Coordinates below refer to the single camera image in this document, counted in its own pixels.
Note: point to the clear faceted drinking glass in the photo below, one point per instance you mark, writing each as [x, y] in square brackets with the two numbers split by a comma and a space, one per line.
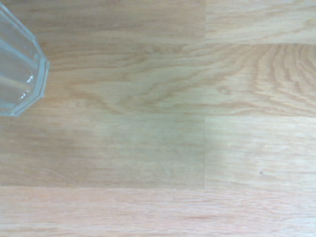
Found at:
[17, 66]

